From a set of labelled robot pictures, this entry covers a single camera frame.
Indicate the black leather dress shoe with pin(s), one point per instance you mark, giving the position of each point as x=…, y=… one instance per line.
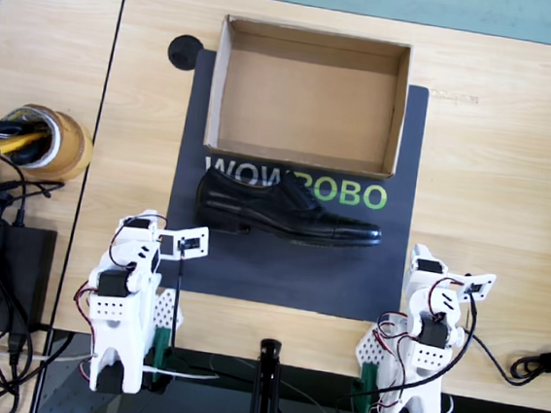
x=256, y=204

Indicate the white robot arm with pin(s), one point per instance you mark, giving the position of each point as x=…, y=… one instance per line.
x=118, y=347
x=425, y=401

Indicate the open cardboard box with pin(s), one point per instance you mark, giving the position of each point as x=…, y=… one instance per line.
x=305, y=97

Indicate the brown packing tape roll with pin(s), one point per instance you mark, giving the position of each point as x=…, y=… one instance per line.
x=73, y=153

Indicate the green table clamp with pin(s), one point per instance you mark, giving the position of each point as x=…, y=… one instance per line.
x=162, y=347
x=368, y=386

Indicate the black power adapter brick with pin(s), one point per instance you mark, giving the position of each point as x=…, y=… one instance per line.
x=19, y=279

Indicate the black mat with WOWROBO print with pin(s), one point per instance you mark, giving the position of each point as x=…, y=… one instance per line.
x=274, y=274

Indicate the black round desk grommet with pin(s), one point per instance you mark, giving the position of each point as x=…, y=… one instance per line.
x=185, y=52

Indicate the white perforated base plate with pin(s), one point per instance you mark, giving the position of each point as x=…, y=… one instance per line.
x=168, y=308
x=374, y=350

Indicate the black camera stand post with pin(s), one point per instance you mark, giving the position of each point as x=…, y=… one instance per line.
x=266, y=391

